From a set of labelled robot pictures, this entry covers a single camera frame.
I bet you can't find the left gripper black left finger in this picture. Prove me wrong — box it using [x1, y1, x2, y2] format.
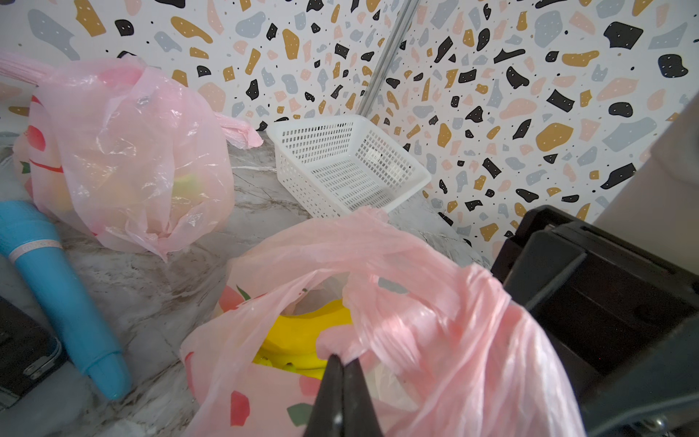
[303, 354, 344, 437]

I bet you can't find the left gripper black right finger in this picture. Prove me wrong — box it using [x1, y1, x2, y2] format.
[342, 359, 383, 437]

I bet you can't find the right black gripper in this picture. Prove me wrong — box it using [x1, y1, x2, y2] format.
[491, 206, 698, 436]

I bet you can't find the yellow banana bunch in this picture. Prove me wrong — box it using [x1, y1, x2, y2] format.
[253, 300, 352, 380]

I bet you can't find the white plastic basket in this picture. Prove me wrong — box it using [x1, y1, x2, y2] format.
[266, 115, 431, 218]

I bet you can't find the black flat case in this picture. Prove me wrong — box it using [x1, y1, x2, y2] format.
[0, 298, 67, 410]

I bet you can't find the light blue cylinder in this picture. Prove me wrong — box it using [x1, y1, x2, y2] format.
[1, 200, 132, 401]

